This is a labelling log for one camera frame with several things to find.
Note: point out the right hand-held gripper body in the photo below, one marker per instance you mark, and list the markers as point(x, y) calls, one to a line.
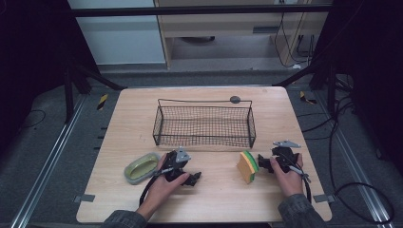
point(285, 156)

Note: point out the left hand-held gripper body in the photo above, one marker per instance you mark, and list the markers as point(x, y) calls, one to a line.
point(174, 164)

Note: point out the yellow green sponge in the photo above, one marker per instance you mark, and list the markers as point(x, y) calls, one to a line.
point(247, 166)

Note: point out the green grey soap dish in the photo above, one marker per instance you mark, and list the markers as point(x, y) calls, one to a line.
point(141, 168)

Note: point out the person's right hand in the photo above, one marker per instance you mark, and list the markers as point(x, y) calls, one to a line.
point(288, 182)

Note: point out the person's left hand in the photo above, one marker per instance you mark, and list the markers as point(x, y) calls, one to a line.
point(161, 190)

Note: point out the yellow black striped tape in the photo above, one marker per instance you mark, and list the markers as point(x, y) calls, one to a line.
point(306, 98)
point(102, 102)

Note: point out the round grey table grommet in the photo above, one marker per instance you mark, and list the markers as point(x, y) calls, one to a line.
point(235, 99)

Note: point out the black metal stand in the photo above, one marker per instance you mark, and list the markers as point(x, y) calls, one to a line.
point(68, 95)
point(331, 88)

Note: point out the black curtain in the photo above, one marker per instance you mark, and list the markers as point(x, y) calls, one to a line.
point(28, 63)
point(374, 63)

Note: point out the white cabinet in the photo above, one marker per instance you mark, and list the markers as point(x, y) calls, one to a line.
point(120, 38)

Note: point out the light wooden cabinet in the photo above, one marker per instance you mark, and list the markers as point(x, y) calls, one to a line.
point(221, 23)

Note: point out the black horizontal bar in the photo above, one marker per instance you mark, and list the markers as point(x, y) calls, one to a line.
point(190, 10)

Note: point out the grey metal table bracket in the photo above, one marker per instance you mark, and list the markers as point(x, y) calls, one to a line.
point(323, 198)
point(84, 198)

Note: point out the silver metal floor rail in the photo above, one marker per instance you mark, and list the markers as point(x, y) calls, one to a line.
point(47, 164)
point(358, 171)

